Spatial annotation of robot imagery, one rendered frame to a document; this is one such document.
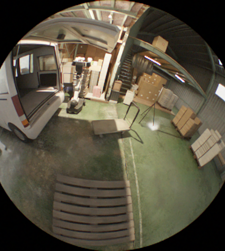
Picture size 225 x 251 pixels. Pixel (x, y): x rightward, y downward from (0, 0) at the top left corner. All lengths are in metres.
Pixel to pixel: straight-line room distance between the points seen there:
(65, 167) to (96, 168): 0.53
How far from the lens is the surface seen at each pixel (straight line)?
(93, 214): 1.33
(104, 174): 1.48
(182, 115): 4.29
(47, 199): 1.56
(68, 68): 4.65
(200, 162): 3.95
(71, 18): 0.86
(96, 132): 1.65
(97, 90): 3.13
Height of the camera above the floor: 1.41
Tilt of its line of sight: 40 degrees down
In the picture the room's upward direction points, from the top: 19 degrees clockwise
